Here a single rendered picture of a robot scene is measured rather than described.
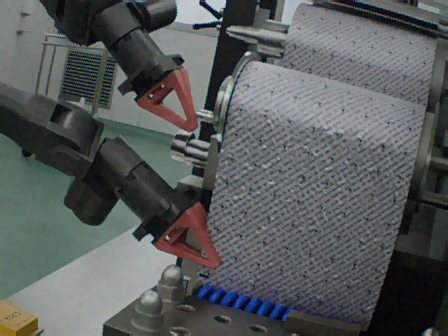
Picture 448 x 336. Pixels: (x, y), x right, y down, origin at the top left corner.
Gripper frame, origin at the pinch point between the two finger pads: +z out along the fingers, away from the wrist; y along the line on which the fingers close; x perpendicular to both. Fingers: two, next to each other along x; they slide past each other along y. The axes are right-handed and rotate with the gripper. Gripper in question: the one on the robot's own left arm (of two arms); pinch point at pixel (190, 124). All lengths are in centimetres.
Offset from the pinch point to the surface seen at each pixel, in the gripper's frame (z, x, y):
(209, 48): -111, -137, -552
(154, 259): 10.6, -32.4, -32.2
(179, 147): 1.1, -3.9, -2.4
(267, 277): 20.9, -1.9, 5.6
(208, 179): 6.7, -3.1, -1.8
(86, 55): -188, -236, -551
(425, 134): 18.8, 24.6, 4.0
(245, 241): 15.6, -1.4, 5.5
